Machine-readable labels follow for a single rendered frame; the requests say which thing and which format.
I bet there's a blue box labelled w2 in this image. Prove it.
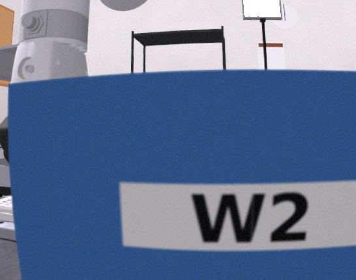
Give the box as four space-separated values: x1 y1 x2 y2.
8 69 356 280

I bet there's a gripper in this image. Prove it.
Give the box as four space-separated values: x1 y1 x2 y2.
0 37 88 163

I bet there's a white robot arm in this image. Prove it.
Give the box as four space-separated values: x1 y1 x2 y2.
0 0 147 82

